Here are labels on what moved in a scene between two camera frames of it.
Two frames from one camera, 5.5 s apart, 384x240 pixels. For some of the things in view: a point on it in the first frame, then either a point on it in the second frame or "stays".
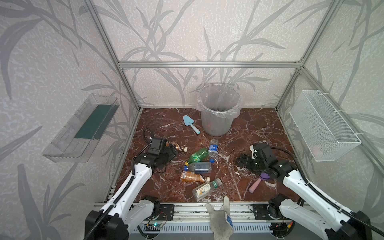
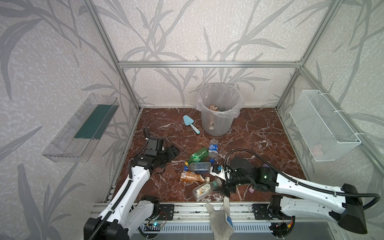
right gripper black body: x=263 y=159 -> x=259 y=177
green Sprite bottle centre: x=200 y=156 stays
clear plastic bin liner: x=223 y=100 stays
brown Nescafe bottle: x=184 y=148 -> x=214 y=108
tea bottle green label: x=205 y=188 stays
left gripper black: x=167 y=151 stays
